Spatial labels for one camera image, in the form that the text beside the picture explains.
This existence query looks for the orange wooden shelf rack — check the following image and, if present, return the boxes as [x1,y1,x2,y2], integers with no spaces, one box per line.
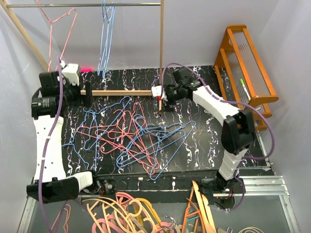
[214,25,279,118]

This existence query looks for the tangled pink wire hangers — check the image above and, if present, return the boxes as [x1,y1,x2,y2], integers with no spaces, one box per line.
[77,102,161,176]

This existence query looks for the pink plastic marker strip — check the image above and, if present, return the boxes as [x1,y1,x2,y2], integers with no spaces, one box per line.
[81,68,93,72]

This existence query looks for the metal hanging rod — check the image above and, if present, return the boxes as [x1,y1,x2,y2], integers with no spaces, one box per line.
[4,2,161,8]

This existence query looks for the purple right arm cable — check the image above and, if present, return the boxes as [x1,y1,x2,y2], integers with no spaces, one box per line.
[161,63,276,212]

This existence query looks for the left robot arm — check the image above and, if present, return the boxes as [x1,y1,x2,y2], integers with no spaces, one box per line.
[26,61,101,203]

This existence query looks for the green white pen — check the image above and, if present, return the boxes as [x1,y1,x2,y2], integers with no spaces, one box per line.
[240,79,251,100]

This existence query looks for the pink hanger on glass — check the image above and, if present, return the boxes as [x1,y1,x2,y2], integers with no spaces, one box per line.
[50,203,71,233]

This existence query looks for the pile of plastic hangers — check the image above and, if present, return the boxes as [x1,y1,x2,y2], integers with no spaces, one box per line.
[82,192,182,233]

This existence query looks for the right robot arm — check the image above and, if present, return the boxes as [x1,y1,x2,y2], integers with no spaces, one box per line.
[151,68,255,193]

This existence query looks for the pink wire hanger hung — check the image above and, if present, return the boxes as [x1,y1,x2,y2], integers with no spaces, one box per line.
[36,0,77,71]

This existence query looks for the wooden clothes rack frame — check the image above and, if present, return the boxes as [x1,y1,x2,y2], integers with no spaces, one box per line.
[0,0,166,116]

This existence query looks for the tangled blue wire hangers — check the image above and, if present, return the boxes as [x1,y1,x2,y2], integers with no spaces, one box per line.
[62,96,196,180]

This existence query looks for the light blue wire hanger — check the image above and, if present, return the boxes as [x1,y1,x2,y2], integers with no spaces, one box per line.
[98,0,110,77]

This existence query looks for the wooden hangers pile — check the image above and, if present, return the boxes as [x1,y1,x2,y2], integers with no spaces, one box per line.
[181,180,262,233]

